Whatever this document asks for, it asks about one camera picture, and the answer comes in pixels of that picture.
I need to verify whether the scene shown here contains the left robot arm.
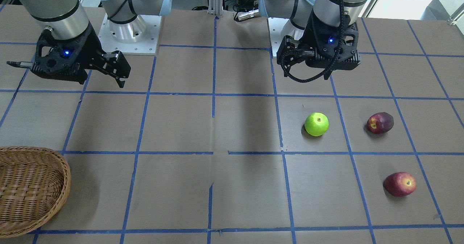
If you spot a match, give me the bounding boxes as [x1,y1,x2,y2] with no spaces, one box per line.
[258,0,368,83]

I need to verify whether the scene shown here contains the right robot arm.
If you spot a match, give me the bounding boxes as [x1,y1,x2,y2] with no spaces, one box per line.
[7,0,172,88]

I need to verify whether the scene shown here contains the red yellow apple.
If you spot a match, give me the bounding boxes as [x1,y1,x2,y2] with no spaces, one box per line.
[383,172,417,197]

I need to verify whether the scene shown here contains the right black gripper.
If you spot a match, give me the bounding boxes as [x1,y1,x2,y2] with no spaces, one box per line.
[7,23,131,88]

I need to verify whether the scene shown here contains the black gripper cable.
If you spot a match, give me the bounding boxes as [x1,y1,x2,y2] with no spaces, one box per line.
[281,0,345,83]

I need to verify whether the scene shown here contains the green apple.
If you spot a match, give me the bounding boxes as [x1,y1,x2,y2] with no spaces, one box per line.
[304,112,330,137]

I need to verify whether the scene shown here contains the dark red apple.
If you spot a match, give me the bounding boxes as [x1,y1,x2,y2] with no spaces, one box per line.
[366,112,394,135]

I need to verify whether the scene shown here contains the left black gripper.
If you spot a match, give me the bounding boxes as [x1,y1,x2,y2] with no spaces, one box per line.
[277,12,361,76]

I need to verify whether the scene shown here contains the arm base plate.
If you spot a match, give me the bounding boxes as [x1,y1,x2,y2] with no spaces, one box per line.
[268,17,304,59]
[98,15,163,55]

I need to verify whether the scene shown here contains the wicker basket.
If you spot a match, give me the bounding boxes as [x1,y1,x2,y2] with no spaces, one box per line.
[0,146,71,239]

